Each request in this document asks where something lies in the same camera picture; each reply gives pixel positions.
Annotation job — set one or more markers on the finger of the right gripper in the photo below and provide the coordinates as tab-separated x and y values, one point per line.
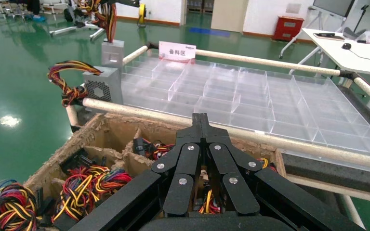
127	2

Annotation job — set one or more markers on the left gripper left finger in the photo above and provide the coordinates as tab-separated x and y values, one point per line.
178	172

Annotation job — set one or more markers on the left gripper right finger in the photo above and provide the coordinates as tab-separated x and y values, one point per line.
236	191

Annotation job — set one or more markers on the yellow floor fan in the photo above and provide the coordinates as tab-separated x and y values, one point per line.
142	12

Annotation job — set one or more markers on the black pipe joint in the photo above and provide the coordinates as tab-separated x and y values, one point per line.
348	75
152	46

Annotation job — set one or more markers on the white red area sign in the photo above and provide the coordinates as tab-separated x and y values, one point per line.
177	51

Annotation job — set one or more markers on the white wheeled floor stand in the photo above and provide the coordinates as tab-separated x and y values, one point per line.
60	31

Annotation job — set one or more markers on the cardboard box with dividers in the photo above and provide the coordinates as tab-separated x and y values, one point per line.
114	127

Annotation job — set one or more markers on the blue floor mat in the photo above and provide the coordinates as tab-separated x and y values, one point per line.
209	32

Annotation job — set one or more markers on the person in dark trousers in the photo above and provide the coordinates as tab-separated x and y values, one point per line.
33	6

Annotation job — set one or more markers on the clear acrylic divider tray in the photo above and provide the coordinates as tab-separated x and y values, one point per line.
252	95

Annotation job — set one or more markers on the cream vertical rack pipe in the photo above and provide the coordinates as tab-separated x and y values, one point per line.
72	116
354	212

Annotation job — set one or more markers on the red metal cabinet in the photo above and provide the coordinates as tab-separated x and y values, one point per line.
287	30

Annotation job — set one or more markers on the white office table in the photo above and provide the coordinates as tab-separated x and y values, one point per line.
347	60

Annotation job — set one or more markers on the black phone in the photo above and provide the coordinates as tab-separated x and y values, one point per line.
325	34

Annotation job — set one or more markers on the brown notebook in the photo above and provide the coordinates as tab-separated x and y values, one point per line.
336	38

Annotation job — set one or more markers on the black desktop microphone stand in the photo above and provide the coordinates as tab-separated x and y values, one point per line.
351	33

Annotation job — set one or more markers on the display screen on tripod stand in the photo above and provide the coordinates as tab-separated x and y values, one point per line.
333	6

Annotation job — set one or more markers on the long cream rack rail pipe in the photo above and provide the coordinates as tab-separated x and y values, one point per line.
140	111
268	61

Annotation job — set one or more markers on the beige lower rack rail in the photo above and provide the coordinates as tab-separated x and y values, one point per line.
331	188

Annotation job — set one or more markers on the white metal chair frame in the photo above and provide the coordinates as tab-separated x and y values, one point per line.
3	8

